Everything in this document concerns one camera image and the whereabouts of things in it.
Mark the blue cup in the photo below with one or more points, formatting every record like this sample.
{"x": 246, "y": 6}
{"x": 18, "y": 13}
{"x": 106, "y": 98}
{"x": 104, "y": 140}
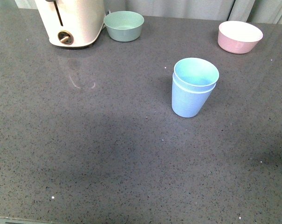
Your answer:
{"x": 187, "y": 103}
{"x": 195, "y": 74}

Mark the green bowl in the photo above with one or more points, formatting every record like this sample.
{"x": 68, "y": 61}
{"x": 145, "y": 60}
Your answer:
{"x": 124, "y": 26}

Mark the white toaster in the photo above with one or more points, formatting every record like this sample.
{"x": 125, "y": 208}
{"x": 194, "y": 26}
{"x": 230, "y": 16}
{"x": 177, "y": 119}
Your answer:
{"x": 72, "y": 23}

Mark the pink bowl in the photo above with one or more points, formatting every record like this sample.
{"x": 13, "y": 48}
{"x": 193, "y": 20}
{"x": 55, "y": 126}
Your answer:
{"x": 238, "y": 37}

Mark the grey curtain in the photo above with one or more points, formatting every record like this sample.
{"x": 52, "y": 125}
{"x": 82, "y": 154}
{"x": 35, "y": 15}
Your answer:
{"x": 256, "y": 11}

